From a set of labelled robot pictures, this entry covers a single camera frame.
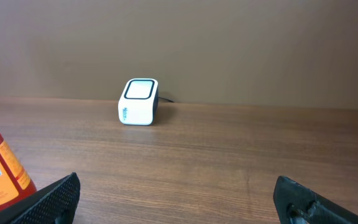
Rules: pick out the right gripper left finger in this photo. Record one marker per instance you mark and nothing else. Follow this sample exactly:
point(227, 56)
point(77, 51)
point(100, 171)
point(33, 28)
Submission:
point(54, 204)

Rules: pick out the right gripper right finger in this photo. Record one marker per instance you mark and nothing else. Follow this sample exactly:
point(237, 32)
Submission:
point(295, 203)

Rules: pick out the white barcode scanner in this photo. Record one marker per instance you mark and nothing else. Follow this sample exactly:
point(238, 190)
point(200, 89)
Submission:
point(138, 102)

